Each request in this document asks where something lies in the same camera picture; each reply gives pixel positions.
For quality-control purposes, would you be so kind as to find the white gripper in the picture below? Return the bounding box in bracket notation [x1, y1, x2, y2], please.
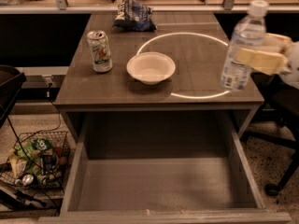
[234, 33, 299, 90]

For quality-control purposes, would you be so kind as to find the clear plastic water bottle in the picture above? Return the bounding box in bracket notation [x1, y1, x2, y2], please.
[221, 0, 269, 91]

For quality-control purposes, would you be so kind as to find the grey open drawer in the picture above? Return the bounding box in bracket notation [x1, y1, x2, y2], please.
[38, 110, 291, 224]

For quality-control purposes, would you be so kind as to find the black office chair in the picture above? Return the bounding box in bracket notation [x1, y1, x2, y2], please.
[241, 75, 299, 196]

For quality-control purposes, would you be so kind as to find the grey wooden cabinet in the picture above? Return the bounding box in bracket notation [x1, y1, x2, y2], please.
[55, 12, 263, 135]

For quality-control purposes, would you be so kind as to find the white paper bowl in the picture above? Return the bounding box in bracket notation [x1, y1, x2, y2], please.
[126, 52, 176, 85]

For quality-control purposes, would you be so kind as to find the blue chip bag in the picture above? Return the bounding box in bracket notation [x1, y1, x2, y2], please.
[113, 0, 156, 32]

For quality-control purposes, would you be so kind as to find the white green soda can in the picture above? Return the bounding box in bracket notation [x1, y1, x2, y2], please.
[87, 30, 112, 73]

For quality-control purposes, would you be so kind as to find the dark bin at left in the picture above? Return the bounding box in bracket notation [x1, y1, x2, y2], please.
[0, 65, 26, 127]

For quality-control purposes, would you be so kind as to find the green snack bag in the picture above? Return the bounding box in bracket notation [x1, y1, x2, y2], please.
[14, 137, 53, 175]

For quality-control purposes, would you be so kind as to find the silver can in basket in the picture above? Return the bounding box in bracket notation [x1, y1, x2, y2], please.
[21, 174, 35, 186]

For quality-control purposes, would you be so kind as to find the black cable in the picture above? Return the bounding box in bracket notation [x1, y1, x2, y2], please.
[0, 81, 66, 210]

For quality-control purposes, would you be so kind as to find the wire basket with trash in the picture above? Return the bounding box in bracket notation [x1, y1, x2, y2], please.
[0, 131, 70, 189]

